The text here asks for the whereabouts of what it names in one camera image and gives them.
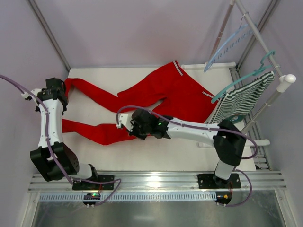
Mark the slotted cable duct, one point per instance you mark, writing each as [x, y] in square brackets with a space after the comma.
[126, 196]

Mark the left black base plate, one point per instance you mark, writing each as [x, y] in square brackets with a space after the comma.
[99, 182]

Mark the light blue hanger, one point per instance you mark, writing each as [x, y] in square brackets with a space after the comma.
[228, 44]

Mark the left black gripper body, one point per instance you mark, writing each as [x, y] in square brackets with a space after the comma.
[55, 83]

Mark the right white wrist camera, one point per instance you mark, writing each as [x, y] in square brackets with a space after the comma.
[124, 120]

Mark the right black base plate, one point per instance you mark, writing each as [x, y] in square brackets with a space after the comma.
[210, 181]

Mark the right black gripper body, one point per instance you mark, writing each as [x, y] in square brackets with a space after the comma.
[136, 124]

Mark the red trousers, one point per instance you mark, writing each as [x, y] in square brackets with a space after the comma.
[180, 95]

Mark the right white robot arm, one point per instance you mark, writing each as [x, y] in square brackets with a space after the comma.
[226, 139]

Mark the teal hanger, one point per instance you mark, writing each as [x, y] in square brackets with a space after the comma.
[251, 76]

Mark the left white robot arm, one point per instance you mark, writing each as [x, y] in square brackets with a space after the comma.
[52, 158]

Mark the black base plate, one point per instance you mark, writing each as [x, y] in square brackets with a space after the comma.
[99, 182]
[210, 181]

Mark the aluminium mounting rail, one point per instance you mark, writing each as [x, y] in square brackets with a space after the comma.
[142, 181]

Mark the green white striped garment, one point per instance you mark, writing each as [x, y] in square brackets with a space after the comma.
[235, 104]

